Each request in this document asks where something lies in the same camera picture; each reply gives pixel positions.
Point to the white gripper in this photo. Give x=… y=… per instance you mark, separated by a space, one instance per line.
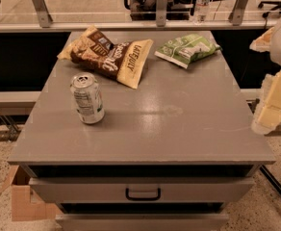
x=268 y=113

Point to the brown and yellow chip bag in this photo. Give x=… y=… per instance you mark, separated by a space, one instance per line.
x=122 y=62

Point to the green chip bag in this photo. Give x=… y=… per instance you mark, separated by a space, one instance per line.
x=186 y=49

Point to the clear plastic water bottle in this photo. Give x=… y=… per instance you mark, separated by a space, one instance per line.
x=201 y=9

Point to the grey drawer cabinet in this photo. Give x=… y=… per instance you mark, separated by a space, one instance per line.
x=178 y=122

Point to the silver soda can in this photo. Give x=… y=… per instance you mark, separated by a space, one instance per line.
x=87 y=96

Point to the lower grey drawer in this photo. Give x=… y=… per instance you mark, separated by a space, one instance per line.
x=142 y=222

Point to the grey drawer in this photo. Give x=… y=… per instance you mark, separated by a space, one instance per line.
x=142 y=222
x=112 y=189

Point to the upper grey drawer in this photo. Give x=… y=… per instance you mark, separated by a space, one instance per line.
x=112 y=189

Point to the metal glass railing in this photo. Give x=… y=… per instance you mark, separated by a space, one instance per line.
x=77 y=15

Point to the cardboard box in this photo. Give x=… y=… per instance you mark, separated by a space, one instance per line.
x=25 y=202

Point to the black drawer handle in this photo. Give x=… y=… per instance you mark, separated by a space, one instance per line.
x=143 y=196

